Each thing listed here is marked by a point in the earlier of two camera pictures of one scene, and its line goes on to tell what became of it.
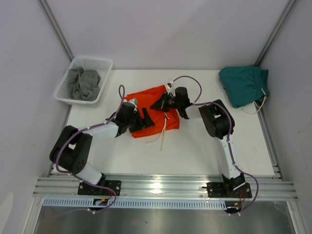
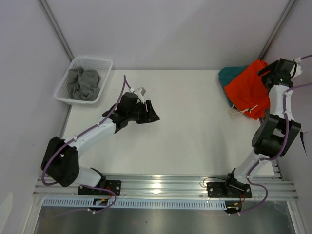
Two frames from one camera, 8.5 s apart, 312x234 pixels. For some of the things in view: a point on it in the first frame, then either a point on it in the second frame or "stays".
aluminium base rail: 162,187 stays
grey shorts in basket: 84,85 stays
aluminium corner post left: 44,4 stays
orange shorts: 163,121 to 248,93
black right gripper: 161,103 to 270,68
